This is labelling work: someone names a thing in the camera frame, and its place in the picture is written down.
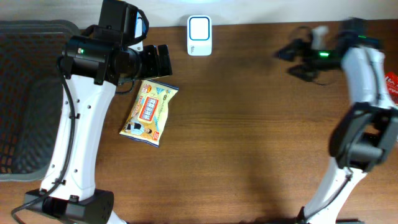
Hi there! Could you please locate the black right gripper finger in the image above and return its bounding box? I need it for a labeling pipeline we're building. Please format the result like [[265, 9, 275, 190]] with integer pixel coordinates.
[[287, 64, 318, 82], [273, 39, 307, 61]]

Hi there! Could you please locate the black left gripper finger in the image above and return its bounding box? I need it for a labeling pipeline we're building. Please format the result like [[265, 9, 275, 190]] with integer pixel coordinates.
[[146, 45, 159, 78], [158, 45, 172, 77]]

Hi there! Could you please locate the yellow wet wipes pack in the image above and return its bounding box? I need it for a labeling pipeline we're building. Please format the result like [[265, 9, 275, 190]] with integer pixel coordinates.
[[119, 80, 179, 147]]

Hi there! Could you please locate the red snack bag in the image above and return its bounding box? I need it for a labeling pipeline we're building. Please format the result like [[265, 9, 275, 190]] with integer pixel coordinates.
[[385, 72, 398, 105]]

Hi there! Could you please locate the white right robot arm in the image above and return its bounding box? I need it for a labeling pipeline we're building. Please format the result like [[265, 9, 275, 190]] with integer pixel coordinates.
[[274, 17, 397, 224]]

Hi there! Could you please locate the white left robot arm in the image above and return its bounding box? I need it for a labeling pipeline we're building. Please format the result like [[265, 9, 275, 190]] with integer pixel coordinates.
[[22, 1, 172, 223]]

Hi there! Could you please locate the white barcode scanner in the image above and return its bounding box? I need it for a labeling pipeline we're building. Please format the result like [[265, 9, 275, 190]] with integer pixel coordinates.
[[187, 15, 213, 56]]

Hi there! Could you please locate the grey plastic basket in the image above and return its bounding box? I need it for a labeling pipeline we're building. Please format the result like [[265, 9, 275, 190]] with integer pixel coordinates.
[[1, 20, 80, 182]]

